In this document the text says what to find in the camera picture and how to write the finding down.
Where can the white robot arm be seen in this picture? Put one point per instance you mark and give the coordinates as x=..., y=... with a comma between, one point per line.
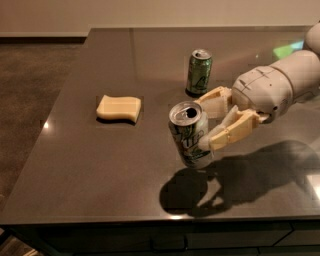
x=302, y=68

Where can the dark cabinet under table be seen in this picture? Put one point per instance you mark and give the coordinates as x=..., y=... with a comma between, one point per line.
x=181, y=238

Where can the yellow sponge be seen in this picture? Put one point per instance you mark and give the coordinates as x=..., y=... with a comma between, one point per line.
x=116, y=108

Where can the green soda can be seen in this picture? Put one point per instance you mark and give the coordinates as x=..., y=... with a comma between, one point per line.
x=199, y=70

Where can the white 7up can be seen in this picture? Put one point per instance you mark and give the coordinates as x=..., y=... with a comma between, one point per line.
x=188, y=123

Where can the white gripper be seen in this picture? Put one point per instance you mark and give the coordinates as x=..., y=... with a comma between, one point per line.
x=262, y=90

